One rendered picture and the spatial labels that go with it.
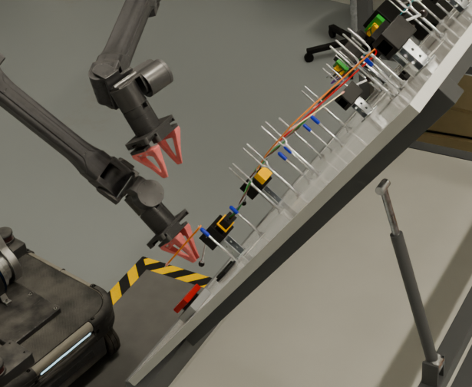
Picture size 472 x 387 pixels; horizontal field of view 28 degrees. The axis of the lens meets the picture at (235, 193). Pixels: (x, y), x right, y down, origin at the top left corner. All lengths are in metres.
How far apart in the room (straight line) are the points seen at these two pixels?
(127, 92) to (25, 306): 1.48
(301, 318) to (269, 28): 3.25
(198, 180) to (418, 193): 1.69
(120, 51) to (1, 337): 1.40
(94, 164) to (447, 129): 1.26
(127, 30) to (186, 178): 2.10
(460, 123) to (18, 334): 1.54
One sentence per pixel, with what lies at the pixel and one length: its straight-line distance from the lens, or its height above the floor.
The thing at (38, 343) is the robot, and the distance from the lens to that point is 3.12.
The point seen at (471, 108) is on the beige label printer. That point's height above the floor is 0.84.
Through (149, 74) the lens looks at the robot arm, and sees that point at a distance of 1.91.
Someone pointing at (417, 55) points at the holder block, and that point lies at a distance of 1.60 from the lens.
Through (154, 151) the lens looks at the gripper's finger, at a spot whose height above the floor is 1.32.
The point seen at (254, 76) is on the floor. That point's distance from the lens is 4.82.
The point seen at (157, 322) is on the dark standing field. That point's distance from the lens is 3.43.
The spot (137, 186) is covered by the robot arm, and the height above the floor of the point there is 1.22.
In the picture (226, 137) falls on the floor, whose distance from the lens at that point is 4.35.
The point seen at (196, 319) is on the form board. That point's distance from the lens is 1.75.
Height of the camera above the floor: 2.32
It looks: 36 degrees down
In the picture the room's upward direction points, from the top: 7 degrees counter-clockwise
